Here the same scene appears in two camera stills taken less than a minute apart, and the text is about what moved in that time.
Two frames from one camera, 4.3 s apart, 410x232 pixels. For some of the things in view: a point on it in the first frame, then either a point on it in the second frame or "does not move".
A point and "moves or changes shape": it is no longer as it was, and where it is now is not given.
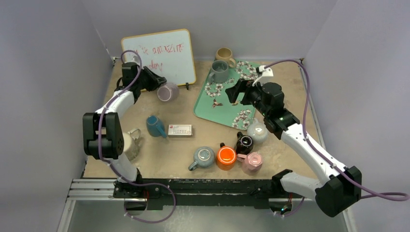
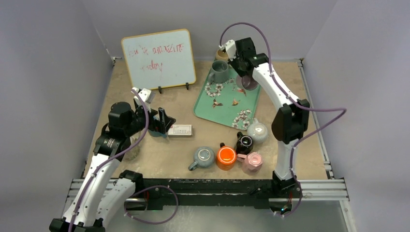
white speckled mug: (258, 131) does not move
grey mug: (219, 69) does not move
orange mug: (226, 157) does not move
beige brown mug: (224, 53) does not move
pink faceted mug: (252, 162) does not move
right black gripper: (242, 93) -> (241, 67)
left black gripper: (155, 81) -> (165, 121)
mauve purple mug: (168, 92) moves or changes shape
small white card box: (181, 130) does not move
